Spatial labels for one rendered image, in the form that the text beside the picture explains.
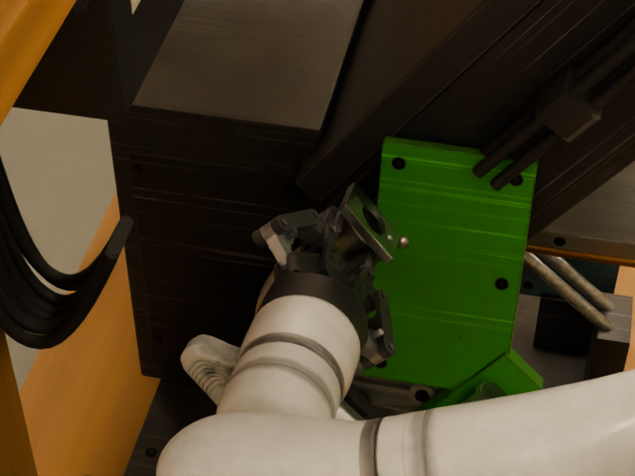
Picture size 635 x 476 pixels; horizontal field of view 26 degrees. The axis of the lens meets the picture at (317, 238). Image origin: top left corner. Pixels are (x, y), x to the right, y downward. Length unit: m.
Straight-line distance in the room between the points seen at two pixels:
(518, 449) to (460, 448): 0.03
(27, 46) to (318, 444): 0.25
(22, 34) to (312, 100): 0.45
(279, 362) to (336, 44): 0.41
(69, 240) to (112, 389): 1.47
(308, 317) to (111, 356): 0.56
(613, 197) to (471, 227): 0.21
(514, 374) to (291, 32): 0.35
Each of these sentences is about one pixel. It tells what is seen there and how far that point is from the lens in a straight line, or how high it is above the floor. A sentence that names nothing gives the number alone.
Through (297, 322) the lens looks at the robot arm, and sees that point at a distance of 0.86.
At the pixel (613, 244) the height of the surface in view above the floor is 1.13.
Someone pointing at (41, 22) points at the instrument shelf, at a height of 1.52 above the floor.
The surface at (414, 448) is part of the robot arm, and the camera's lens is 0.71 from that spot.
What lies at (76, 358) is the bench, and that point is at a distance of 1.41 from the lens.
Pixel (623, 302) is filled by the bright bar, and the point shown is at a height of 1.01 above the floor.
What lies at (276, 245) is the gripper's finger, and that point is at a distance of 0.94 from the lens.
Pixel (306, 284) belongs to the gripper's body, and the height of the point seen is 1.28.
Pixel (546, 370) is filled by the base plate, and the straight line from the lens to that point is 1.37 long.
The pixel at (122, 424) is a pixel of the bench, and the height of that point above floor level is 0.88.
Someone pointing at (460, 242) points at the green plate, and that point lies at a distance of 1.05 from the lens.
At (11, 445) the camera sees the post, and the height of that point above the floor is 1.05.
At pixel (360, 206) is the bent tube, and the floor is 1.24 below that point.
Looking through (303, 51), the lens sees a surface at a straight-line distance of 1.16.
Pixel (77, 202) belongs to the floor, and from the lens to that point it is 2.91.
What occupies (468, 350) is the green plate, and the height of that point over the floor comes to 1.11.
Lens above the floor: 1.92
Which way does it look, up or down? 44 degrees down
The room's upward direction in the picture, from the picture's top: straight up
